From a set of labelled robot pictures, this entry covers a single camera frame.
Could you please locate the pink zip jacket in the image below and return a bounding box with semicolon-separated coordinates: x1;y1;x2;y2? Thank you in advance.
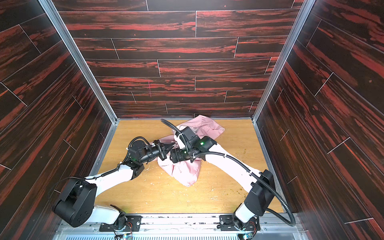
156;115;225;187

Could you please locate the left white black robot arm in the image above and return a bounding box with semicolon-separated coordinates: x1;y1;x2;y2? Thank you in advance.
52;137;175;231

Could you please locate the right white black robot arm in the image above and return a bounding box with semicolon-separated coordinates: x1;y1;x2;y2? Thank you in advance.
168;138;296;231

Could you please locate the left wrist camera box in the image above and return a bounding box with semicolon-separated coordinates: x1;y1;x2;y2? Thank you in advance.
153;140;162;147

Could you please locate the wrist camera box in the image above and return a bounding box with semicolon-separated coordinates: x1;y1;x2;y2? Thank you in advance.
153;140;162;147
181;127;200;149

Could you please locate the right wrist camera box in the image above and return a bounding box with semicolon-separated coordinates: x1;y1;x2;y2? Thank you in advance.
181;127;200;149

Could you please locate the aluminium front rail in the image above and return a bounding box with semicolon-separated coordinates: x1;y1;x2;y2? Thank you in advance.
54;213;310;240

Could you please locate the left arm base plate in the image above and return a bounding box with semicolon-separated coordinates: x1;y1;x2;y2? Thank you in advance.
99;215;143;232

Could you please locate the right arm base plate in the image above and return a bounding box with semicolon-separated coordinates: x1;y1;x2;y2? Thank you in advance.
217;215;261;231

